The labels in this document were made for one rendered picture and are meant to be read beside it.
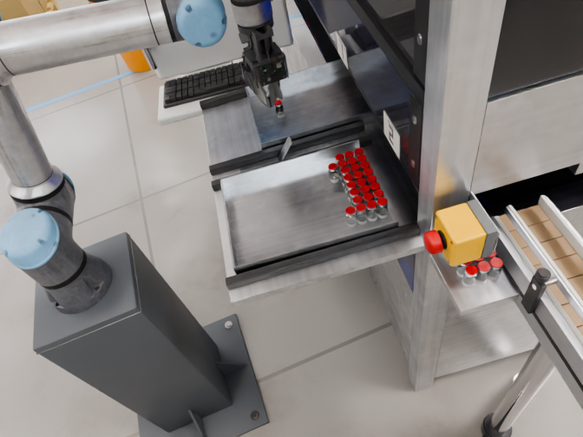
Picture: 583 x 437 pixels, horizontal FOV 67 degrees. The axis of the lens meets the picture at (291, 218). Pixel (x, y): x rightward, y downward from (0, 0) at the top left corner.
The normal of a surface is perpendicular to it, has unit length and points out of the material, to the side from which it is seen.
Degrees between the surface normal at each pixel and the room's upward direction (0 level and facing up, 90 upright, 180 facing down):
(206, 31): 90
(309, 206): 0
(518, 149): 90
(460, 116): 90
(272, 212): 0
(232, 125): 0
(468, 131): 90
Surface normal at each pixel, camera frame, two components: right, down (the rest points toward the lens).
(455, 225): -0.18, -0.62
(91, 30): 0.22, 0.38
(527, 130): 0.22, 0.74
